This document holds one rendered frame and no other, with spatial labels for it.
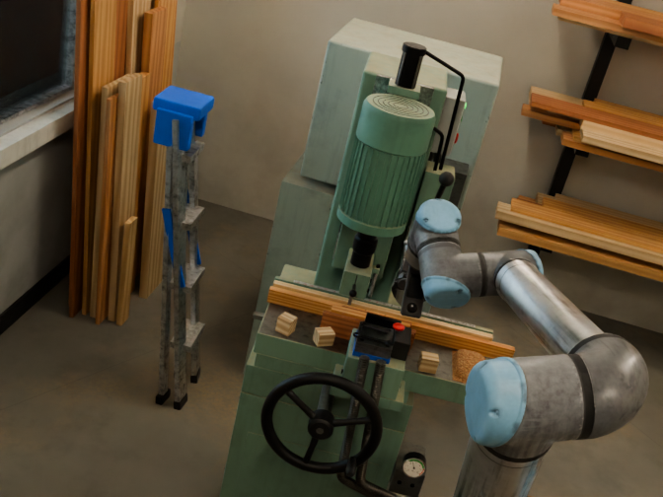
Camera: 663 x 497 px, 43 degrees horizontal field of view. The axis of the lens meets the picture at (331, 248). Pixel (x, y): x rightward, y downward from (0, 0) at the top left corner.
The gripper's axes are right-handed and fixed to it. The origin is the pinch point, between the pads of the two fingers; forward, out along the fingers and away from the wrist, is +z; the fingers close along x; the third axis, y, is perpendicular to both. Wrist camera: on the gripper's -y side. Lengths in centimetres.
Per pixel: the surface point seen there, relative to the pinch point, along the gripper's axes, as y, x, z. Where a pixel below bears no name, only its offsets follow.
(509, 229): 139, -56, 144
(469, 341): 6.8, -20.5, 21.1
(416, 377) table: -8.9, -8.0, 17.2
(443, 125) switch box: 55, -1, -5
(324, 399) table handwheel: -20.7, 13.2, 17.4
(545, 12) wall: 228, -48, 90
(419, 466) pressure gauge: -25.4, -14.8, 33.2
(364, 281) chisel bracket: 9.5, 10.3, 8.8
